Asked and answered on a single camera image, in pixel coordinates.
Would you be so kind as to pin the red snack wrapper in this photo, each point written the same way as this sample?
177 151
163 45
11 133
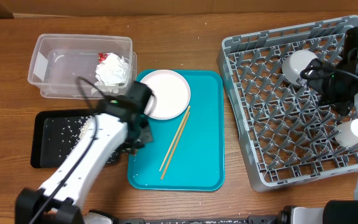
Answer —
102 57

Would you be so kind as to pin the pile of white rice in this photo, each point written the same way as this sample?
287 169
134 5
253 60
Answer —
85 127

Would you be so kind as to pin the black food waste tray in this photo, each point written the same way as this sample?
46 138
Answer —
38 158

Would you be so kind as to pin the wooden chopstick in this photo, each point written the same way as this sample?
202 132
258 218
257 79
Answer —
170 156
174 138

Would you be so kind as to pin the cream white cup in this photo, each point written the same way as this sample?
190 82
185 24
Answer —
348 133

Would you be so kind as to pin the grey-white bowl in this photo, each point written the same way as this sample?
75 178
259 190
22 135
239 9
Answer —
295 63

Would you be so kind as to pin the large white plate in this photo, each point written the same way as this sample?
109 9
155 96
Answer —
171 97

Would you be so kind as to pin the clear plastic waste bin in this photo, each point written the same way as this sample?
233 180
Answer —
58 59

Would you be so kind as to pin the grey dishwasher rack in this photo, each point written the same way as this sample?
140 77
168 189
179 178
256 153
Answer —
287 132

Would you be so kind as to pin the teal serving tray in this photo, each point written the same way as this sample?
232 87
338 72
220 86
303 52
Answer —
198 162

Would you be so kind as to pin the white tissue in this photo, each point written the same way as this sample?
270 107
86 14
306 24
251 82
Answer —
112 75

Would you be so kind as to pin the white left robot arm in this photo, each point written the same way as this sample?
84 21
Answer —
119 123

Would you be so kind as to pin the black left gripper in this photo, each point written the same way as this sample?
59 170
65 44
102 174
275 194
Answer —
147 137

